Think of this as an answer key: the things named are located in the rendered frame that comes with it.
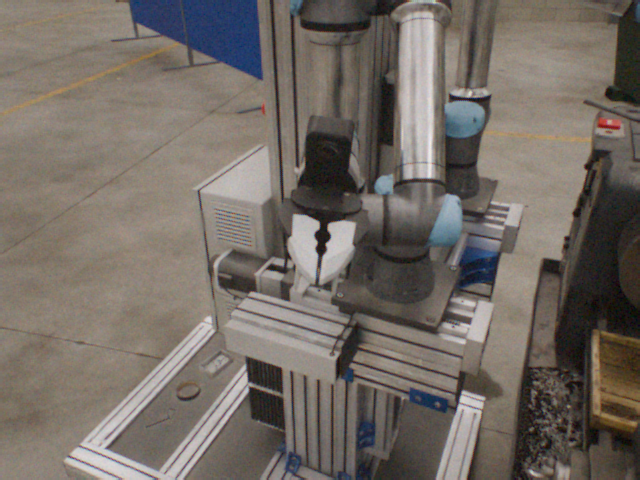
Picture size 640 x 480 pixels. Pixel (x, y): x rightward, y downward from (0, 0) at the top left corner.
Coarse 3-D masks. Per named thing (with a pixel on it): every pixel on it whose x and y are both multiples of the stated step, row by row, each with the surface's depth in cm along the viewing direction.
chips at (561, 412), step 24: (528, 384) 174; (552, 384) 171; (576, 384) 170; (528, 408) 162; (552, 408) 161; (576, 408) 163; (528, 432) 154; (552, 432) 154; (576, 432) 155; (528, 456) 150; (552, 456) 149
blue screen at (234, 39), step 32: (128, 0) 839; (160, 0) 742; (192, 0) 661; (224, 0) 596; (256, 0) 543; (160, 32) 779; (192, 32) 690; (224, 32) 620; (256, 32) 562; (192, 64) 726; (256, 64) 582
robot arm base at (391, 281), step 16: (384, 256) 108; (416, 256) 106; (368, 272) 113; (384, 272) 109; (400, 272) 107; (416, 272) 108; (432, 272) 112; (368, 288) 113; (384, 288) 109; (400, 288) 108; (416, 288) 110; (432, 288) 112
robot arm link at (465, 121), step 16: (448, 112) 142; (464, 112) 142; (480, 112) 141; (448, 128) 141; (464, 128) 140; (480, 128) 141; (448, 144) 143; (464, 144) 142; (448, 160) 145; (464, 160) 144
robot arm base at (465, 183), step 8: (448, 168) 146; (456, 168) 145; (464, 168) 146; (472, 168) 147; (448, 176) 147; (456, 176) 146; (464, 176) 146; (472, 176) 147; (448, 184) 147; (456, 184) 147; (464, 184) 148; (472, 184) 148; (448, 192) 148; (456, 192) 147; (464, 192) 147; (472, 192) 149
